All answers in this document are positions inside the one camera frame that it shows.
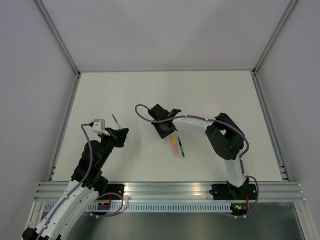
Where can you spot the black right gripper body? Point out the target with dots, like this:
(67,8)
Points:
(162,132)

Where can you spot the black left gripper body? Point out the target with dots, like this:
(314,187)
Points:
(117,142)

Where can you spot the green fineliner pen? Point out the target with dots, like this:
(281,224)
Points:
(181,147)

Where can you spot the orange highlighter marker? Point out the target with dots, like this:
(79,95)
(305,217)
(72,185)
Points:
(176,153)

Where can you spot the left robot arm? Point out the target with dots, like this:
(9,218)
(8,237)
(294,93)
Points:
(87,184)

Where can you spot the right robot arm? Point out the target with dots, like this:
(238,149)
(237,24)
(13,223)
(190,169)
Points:
(227,141)

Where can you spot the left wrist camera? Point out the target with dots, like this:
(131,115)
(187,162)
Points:
(98,127)

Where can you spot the white slotted cable duct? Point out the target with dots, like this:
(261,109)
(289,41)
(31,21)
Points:
(160,207)

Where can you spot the aluminium mounting rail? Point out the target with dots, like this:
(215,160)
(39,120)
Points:
(269,192)

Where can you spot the right aluminium frame post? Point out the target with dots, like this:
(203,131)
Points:
(275,34)

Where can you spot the aluminium frame post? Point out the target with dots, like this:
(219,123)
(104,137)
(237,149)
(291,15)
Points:
(275,34)
(56,35)

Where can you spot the left aluminium frame post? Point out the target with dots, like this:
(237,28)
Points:
(56,35)

